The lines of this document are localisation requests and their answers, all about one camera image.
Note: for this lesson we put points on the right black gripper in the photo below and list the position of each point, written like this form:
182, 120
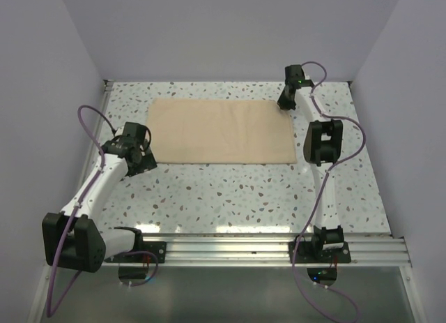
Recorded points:
283, 104

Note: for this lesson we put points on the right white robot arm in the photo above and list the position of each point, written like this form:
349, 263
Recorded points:
321, 150

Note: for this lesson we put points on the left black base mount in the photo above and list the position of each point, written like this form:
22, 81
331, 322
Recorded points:
148, 252

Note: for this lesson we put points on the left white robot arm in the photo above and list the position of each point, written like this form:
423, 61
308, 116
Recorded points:
71, 237

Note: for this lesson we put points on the beige cloth wrap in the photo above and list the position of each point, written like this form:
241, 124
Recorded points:
196, 131

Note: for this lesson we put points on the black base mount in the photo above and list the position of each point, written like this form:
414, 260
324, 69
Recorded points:
308, 254
148, 252

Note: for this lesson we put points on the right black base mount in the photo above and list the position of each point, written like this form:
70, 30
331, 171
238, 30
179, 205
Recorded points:
308, 254

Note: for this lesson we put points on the aluminium front rail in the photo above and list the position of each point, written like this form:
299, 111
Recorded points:
269, 250

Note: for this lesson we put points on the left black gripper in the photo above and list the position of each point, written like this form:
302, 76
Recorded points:
146, 162

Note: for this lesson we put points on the left aluminium side rail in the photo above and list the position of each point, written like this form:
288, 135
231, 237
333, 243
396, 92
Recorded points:
86, 152

